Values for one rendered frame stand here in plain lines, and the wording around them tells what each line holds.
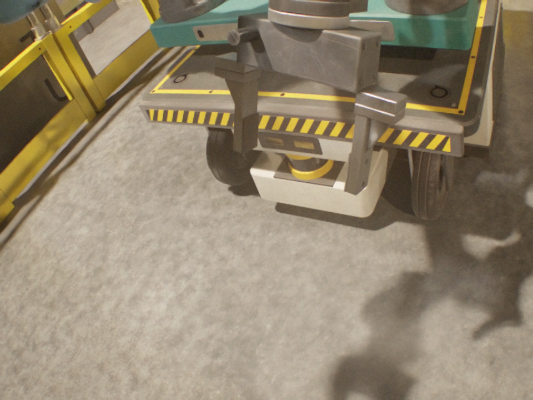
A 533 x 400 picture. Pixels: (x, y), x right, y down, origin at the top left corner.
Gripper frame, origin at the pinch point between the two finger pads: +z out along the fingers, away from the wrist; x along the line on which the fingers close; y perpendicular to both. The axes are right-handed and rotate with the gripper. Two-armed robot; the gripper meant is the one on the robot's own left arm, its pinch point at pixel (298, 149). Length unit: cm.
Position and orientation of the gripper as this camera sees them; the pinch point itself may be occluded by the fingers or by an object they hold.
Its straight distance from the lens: 48.9
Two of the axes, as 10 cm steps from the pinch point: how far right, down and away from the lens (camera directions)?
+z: -0.4, 8.6, 5.1
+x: 8.0, 3.3, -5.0
